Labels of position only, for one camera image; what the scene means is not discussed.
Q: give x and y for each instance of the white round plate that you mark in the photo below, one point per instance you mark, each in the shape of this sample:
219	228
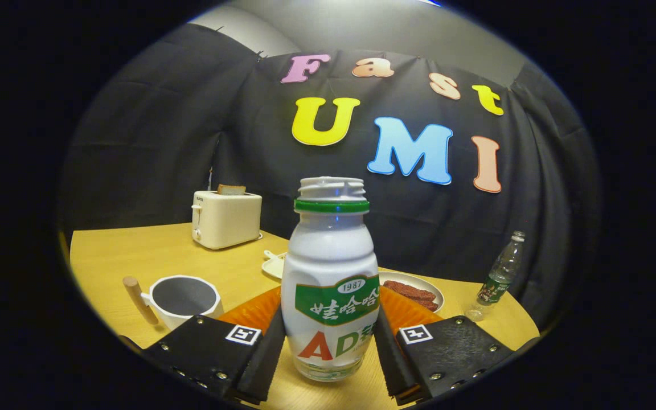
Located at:
419	282

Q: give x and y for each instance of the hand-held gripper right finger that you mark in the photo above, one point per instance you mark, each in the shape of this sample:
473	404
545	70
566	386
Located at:
399	364

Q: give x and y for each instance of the white juice bottle green label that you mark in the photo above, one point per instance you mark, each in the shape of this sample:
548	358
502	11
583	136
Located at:
328	256

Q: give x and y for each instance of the wooden table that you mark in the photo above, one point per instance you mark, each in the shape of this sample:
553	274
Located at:
134	256

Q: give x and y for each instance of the clear plastic water bottle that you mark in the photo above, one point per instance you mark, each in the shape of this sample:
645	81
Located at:
496	285

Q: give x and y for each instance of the white divided condiment dish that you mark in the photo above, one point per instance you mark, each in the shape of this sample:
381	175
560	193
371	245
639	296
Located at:
274	266

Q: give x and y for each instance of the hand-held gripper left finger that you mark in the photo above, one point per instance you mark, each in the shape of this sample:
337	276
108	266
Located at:
262	364

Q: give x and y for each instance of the black backdrop cloth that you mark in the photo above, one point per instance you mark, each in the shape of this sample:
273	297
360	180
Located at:
180	125

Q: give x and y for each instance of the toast slice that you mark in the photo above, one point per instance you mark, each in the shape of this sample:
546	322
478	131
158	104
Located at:
231	189

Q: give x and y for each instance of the sliced brown meat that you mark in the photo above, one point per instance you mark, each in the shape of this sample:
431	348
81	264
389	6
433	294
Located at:
410	291

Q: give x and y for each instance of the cream toaster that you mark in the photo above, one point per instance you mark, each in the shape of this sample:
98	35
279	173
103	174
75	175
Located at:
225	219

